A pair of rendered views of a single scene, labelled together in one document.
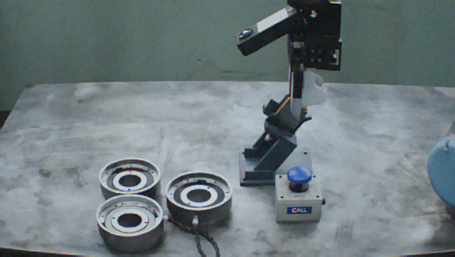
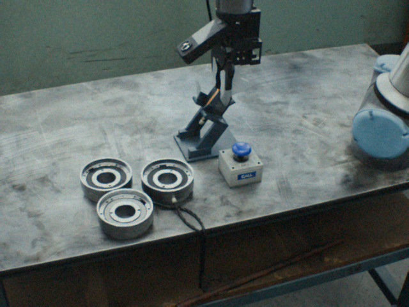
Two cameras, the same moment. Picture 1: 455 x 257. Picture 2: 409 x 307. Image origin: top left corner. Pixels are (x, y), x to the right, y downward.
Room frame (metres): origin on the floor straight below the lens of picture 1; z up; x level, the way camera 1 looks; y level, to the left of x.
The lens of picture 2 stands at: (-0.09, 0.32, 1.62)
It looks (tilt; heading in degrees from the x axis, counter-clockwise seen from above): 37 degrees down; 339
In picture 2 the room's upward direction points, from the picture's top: 2 degrees clockwise
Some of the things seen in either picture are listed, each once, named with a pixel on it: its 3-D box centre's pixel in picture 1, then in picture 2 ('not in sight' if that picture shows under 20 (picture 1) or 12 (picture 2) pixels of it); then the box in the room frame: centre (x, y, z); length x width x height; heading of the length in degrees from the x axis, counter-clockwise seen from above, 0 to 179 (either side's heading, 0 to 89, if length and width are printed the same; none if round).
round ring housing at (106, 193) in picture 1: (130, 185); (106, 181); (0.87, 0.16, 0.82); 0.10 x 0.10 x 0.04
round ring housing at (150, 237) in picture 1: (130, 224); (125, 214); (0.77, 0.15, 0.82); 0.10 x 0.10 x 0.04
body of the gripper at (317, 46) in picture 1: (312, 31); (236, 35); (0.95, -0.14, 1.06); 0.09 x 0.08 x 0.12; 90
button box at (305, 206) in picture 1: (301, 197); (243, 165); (0.83, -0.12, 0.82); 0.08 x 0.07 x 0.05; 89
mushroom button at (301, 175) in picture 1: (299, 184); (241, 155); (0.83, -0.11, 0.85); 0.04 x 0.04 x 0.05
